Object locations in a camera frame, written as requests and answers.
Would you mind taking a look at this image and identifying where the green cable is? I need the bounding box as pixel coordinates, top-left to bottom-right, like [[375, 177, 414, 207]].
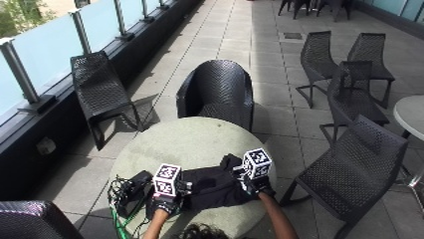
[[109, 193, 150, 239]]

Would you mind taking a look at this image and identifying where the black cable bundle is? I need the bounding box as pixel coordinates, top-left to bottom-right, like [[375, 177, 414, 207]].
[[107, 175, 134, 208]]

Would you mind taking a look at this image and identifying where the black chairs group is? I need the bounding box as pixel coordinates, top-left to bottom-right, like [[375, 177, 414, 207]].
[[277, 0, 355, 23]]

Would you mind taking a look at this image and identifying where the person's right hand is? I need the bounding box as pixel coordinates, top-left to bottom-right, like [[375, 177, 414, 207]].
[[232, 164, 277, 200]]

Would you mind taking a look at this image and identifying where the black electronics box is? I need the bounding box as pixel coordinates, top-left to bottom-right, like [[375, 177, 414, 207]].
[[116, 170, 156, 219]]

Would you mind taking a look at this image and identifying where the black cloth garment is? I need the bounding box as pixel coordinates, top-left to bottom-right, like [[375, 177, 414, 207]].
[[178, 153, 262, 211]]

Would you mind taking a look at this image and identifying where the grey wall outlet cover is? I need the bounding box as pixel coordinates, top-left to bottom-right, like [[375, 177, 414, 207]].
[[36, 136, 59, 156]]

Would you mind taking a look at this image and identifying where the frosted glass balcony railing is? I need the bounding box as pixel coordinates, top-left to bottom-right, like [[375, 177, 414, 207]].
[[0, 0, 197, 124]]

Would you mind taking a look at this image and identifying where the white marker cube right glove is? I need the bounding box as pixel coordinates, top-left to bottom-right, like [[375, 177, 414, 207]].
[[241, 147, 274, 180]]

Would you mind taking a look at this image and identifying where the white marker cube glove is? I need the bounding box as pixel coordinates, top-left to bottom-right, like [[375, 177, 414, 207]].
[[152, 162, 184, 197], [241, 147, 274, 180]]

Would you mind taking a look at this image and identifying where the black perforated armless chair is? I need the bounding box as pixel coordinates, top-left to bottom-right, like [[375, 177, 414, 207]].
[[69, 50, 146, 151], [278, 115, 411, 239], [346, 32, 398, 110], [318, 60, 391, 144], [295, 30, 341, 110]]

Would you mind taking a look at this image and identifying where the white marker cube left glove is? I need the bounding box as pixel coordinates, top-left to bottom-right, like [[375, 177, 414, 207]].
[[152, 162, 184, 197]]

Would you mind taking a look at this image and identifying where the person's left hand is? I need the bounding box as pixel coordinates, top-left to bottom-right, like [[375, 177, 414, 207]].
[[152, 180, 196, 217]]

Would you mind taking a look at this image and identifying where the white round side table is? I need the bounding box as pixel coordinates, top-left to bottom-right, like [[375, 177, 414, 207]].
[[392, 95, 424, 200]]

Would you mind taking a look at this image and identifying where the black wicker armchair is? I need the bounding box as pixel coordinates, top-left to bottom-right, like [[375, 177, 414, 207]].
[[176, 59, 255, 132], [0, 199, 87, 239]]

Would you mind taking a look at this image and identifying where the square floor drain cover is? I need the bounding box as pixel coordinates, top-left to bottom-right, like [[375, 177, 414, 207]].
[[282, 31, 305, 41]]

